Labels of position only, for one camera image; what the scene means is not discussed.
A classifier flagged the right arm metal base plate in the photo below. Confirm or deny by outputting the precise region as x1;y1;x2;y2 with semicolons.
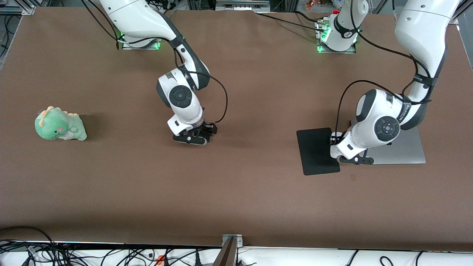
121;35;161;50

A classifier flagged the metal table edge bracket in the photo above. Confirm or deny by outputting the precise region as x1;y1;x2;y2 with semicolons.
222;234;244;247

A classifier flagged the green dinosaur plush toy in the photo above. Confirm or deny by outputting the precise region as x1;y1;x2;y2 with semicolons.
35;106;88;141

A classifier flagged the black cable on table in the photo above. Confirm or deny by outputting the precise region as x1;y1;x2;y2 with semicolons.
254;12;326;31

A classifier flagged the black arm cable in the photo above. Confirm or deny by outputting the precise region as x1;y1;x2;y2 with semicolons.
334;0;433;143
81;0;228;124

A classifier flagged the white cable tray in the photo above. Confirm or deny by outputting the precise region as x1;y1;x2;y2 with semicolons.
0;242;473;266

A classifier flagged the grey power box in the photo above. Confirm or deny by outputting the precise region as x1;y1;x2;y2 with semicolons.
215;0;270;11

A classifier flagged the aluminium frame corner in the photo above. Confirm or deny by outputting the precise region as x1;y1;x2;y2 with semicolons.
0;0;36;16

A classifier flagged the black looped cable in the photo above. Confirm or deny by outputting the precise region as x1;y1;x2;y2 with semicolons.
0;226;56;259

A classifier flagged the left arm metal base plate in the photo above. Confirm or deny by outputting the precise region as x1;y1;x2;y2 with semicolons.
317;20;357;54

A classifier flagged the dark metal beam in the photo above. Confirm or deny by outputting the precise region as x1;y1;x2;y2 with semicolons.
212;236;237;266

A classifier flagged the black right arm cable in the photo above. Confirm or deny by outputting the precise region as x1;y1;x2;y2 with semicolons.
81;0;228;124

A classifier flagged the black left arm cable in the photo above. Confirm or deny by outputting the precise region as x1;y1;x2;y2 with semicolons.
334;0;433;143

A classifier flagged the silver laptop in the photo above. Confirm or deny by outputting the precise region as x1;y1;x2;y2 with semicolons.
350;119;426;166

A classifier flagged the black mouse pad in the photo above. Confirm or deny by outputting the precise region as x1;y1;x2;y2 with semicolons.
296;127;341;176

